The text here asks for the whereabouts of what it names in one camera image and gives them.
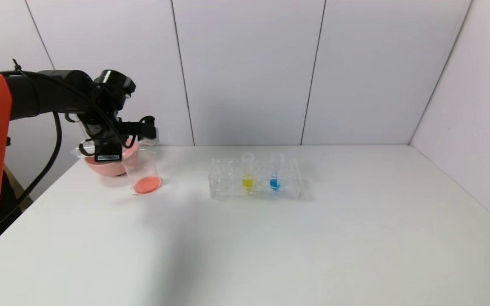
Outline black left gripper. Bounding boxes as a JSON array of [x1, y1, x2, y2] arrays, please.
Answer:
[[87, 124, 123, 162]]

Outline test tube with red pigment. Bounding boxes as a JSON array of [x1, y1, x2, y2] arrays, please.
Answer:
[[71, 138, 144, 160]]

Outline clear glass beaker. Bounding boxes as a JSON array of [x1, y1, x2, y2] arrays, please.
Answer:
[[121, 148, 162, 196]]

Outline clear plastic test tube rack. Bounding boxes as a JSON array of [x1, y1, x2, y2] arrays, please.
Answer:
[[209, 156, 302, 200]]

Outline test tube with yellow pigment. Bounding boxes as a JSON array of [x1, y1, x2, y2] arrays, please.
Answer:
[[240, 151, 255, 194]]

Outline test tube with blue pigment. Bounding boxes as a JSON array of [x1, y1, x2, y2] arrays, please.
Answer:
[[269, 152, 282, 192]]

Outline pink bowl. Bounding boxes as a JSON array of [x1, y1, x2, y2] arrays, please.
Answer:
[[84, 139, 140, 177]]

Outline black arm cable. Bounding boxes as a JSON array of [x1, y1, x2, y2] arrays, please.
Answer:
[[0, 112, 63, 227]]

